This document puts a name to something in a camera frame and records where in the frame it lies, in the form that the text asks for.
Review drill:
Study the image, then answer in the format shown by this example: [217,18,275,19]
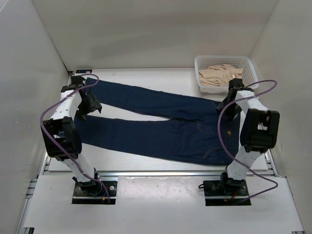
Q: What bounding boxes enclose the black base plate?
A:
[72,177,117,205]
[198,180,252,207]

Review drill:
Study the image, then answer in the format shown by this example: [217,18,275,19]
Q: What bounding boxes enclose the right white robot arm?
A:
[216,78,280,195]

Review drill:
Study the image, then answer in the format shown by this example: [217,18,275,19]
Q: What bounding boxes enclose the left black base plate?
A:
[72,177,117,205]

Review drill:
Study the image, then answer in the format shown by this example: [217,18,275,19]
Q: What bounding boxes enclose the dark blue denim trousers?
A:
[75,81,240,166]

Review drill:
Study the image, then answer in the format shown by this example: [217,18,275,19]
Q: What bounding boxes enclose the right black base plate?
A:
[198,180,252,207]

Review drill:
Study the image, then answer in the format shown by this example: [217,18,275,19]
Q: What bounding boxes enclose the white plastic basket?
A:
[195,55,258,94]

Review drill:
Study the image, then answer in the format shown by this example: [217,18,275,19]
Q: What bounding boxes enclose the beige trousers in basket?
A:
[198,64,244,87]

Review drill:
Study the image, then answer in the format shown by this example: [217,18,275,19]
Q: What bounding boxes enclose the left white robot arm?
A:
[40,74,104,195]

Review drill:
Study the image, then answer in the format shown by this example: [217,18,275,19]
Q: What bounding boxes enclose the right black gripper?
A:
[216,97,243,122]

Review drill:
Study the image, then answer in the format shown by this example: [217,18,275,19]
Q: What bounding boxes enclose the aluminium front rail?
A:
[97,170,277,178]

